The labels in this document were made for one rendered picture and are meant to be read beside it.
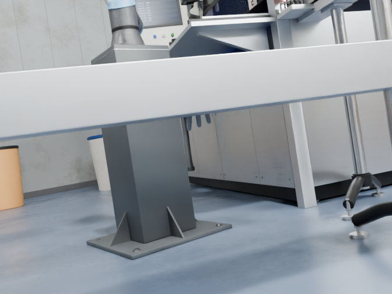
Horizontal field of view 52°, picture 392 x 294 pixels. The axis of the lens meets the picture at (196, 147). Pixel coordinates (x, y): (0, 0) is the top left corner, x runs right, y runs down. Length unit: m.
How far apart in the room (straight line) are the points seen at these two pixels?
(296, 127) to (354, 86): 0.86
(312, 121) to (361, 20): 0.57
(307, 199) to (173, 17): 1.56
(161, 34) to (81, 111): 2.04
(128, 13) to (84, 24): 4.37
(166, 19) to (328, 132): 1.40
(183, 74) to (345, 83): 0.40
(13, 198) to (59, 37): 2.45
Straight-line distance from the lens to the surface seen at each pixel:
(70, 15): 6.11
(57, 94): 0.81
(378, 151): 2.15
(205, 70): 0.87
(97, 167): 4.64
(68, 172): 5.64
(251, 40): 1.97
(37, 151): 5.55
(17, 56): 5.73
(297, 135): 1.88
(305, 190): 1.91
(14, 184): 4.47
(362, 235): 1.37
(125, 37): 1.73
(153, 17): 2.83
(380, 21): 1.18
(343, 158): 2.02
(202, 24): 1.80
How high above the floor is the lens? 0.37
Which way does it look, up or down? 1 degrees down
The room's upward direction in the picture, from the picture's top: 9 degrees counter-clockwise
